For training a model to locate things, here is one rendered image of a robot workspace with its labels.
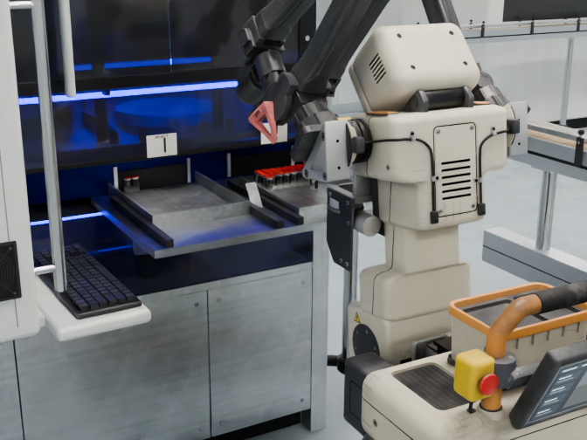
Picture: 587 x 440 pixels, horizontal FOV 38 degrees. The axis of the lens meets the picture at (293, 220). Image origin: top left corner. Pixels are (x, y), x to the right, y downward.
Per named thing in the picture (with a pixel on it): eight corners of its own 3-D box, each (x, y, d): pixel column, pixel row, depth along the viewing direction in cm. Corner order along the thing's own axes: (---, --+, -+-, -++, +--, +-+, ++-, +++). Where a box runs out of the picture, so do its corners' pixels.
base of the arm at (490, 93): (488, 112, 177) (532, 106, 182) (469, 84, 181) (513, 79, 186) (469, 140, 183) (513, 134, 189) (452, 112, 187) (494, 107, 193)
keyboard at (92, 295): (24, 260, 207) (24, 250, 207) (81, 250, 214) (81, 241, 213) (78, 320, 175) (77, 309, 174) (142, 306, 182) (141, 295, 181)
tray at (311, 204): (239, 188, 241) (238, 175, 240) (319, 176, 253) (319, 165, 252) (299, 221, 213) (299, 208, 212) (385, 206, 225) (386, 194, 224)
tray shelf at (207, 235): (90, 204, 233) (90, 197, 232) (313, 172, 266) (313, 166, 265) (155, 258, 193) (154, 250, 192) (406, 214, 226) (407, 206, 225)
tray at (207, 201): (107, 195, 234) (107, 182, 233) (196, 182, 247) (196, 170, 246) (153, 230, 206) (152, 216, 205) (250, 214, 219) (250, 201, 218)
